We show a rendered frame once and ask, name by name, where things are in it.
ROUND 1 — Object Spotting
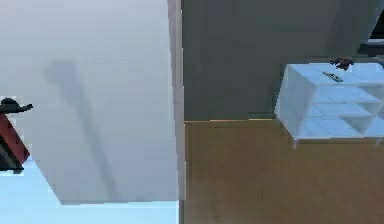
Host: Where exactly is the dark remote control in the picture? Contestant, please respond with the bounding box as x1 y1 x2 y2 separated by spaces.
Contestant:
322 71 344 83

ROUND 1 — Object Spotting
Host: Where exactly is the dark brown small figure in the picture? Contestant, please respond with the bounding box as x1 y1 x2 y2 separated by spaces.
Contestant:
328 57 355 72

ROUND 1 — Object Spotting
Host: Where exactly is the red and black appliance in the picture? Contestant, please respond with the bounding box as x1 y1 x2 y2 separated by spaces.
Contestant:
0 97 34 175

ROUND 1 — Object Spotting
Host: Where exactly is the dark window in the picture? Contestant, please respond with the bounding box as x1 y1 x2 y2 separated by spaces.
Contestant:
357 6 384 57

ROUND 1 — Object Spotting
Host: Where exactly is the white shelf unit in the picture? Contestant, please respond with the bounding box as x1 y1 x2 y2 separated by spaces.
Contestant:
274 61 384 150

